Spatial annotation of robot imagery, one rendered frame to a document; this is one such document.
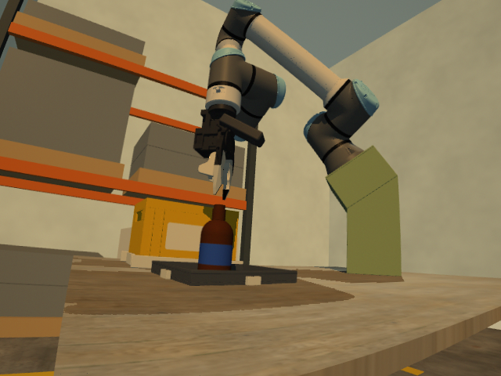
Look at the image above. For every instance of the yellow bottle crate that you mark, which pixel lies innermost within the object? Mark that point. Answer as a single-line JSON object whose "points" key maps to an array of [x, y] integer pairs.
{"points": [[168, 228]]}

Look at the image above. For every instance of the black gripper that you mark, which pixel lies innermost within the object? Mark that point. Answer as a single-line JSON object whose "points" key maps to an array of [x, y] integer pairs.
{"points": [[204, 144]]}

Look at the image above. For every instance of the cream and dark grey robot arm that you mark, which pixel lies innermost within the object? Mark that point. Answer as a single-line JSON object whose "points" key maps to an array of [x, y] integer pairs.
{"points": [[231, 79]]}

